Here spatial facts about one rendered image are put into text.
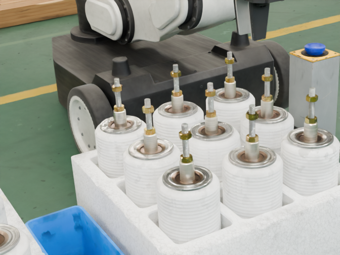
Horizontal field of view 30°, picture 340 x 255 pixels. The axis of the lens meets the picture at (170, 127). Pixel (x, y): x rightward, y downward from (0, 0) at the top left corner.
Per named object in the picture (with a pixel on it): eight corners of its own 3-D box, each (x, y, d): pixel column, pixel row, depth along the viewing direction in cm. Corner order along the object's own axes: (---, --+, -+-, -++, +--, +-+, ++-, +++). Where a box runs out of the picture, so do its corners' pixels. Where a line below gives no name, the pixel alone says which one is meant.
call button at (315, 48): (300, 54, 126) (300, 44, 125) (315, 50, 128) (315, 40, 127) (313, 59, 123) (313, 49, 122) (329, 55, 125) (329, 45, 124)
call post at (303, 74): (285, 188, 140) (288, 53, 127) (310, 179, 143) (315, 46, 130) (307, 202, 134) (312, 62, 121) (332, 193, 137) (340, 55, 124)
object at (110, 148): (142, 193, 127) (135, 111, 120) (162, 216, 119) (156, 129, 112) (97, 206, 124) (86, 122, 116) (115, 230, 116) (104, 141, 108)
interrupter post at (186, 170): (178, 184, 94) (177, 164, 93) (179, 176, 96) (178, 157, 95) (195, 184, 94) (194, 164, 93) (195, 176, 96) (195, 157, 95)
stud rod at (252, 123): (256, 150, 99) (256, 105, 96) (250, 151, 99) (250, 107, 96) (253, 147, 100) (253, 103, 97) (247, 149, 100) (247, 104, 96)
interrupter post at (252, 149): (262, 159, 100) (263, 140, 98) (251, 164, 99) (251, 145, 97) (252, 154, 102) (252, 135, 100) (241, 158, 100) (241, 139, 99)
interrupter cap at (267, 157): (286, 160, 99) (286, 156, 99) (249, 175, 95) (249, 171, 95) (254, 144, 105) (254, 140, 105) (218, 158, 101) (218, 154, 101)
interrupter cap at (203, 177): (160, 193, 92) (159, 189, 92) (164, 168, 99) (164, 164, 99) (212, 193, 91) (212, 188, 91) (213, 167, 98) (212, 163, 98)
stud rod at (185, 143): (182, 171, 94) (180, 125, 91) (184, 168, 95) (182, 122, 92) (189, 172, 94) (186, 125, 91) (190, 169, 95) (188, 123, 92)
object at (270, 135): (244, 216, 118) (243, 128, 110) (238, 190, 126) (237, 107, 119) (296, 213, 118) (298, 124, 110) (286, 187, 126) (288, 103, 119)
